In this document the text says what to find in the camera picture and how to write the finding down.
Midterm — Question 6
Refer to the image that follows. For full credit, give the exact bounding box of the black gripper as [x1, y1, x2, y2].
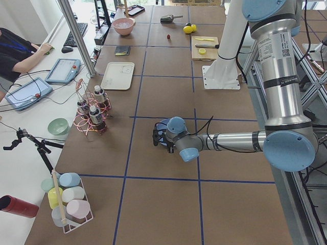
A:
[163, 132, 176, 153]

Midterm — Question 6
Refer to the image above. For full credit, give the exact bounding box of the blue plate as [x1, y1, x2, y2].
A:
[155, 119, 171, 148]

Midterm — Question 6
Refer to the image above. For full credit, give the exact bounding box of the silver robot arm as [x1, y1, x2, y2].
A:
[153, 1, 319, 172]

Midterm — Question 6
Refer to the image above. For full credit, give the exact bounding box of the dark drink bottle three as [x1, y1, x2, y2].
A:
[89, 105, 104, 131]

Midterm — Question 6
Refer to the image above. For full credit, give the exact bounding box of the cream bear tray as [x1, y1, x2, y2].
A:
[100, 62, 135, 90]

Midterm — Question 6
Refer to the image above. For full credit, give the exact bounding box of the dark drink bottle two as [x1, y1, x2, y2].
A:
[94, 85, 106, 108]

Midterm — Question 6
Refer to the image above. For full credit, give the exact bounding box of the dark drink bottle one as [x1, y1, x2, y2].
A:
[77, 97, 90, 119]

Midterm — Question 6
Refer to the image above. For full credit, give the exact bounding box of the lemon half slice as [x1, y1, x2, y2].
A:
[198, 48, 206, 55]

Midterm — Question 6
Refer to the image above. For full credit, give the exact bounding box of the wooden cutting board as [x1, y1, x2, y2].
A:
[191, 36, 219, 61]

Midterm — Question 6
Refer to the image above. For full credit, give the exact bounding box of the blue pastel cup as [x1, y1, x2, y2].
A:
[59, 173, 80, 187]

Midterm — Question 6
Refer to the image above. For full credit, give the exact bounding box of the grey folded cloth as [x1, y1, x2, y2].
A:
[114, 45, 131, 56]

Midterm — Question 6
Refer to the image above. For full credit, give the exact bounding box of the pink pastel cup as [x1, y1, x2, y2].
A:
[66, 200, 90, 219]

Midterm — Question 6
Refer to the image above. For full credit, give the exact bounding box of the white pastel cup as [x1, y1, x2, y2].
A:
[62, 186, 85, 203]

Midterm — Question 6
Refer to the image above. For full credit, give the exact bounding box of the green bowl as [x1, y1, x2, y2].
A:
[48, 118, 69, 136]

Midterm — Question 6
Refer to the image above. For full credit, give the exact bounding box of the yellow plastic knife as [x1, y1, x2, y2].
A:
[194, 38, 215, 42]

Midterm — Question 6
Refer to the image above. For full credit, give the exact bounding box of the yellow lemon front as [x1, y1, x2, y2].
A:
[183, 26, 193, 34]

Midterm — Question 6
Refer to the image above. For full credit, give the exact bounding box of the yellow lemon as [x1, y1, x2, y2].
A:
[191, 24, 197, 32]
[183, 26, 193, 34]

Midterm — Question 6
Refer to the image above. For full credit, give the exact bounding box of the yellow lemon back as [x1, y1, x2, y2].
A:
[191, 24, 197, 32]

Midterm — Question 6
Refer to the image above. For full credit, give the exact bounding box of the yellow pastel cup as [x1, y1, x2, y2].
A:
[48, 187, 59, 209]

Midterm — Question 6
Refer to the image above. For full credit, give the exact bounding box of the green pastel cup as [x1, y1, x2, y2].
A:
[40, 178, 55, 193]

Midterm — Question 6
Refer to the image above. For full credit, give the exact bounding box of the pink bowl with ice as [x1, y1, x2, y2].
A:
[112, 18, 136, 36]

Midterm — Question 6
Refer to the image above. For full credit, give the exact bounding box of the grey pastel cup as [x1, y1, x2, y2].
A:
[51, 206, 64, 227]

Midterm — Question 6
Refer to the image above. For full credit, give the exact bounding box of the blue teach pendant far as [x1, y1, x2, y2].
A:
[45, 58, 81, 84]

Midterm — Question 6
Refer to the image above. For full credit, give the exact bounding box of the blue teach pendant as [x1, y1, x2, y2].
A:
[5, 77, 53, 111]
[45, 58, 81, 84]

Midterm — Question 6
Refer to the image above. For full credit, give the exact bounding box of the black computer mouse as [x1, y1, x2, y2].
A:
[61, 46, 74, 54]

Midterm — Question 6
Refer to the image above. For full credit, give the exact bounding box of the black keyboard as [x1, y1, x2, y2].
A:
[63, 22, 88, 47]

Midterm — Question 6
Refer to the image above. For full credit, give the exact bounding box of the blue teach pendant near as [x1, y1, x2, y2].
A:
[5, 77, 53, 111]

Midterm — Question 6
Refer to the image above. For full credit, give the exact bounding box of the red cylinder bottle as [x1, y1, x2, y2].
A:
[1, 195, 39, 218]

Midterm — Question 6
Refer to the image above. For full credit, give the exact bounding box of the seated person in black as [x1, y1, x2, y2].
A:
[0, 27, 55, 103]

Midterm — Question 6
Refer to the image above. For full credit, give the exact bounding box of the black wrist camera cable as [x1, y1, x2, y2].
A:
[152, 115, 264, 153]

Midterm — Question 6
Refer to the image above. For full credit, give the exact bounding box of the copper wire bottle rack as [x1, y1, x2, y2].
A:
[73, 79, 112, 136]

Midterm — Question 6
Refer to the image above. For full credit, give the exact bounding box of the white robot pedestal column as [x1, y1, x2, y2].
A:
[202, 1, 247, 90]

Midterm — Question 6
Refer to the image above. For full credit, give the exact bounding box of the steel knife handle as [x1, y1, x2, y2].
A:
[195, 44, 220, 49]

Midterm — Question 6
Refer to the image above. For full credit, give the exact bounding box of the black camera tripod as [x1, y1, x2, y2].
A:
[3, 128, 64, 174]

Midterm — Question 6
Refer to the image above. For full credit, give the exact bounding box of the white wire cup rack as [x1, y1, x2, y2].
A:
[51, 170, 94, 234]

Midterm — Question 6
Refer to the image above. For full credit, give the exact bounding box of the aluminium frame post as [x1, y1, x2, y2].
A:
[58, 0, 96, 78]

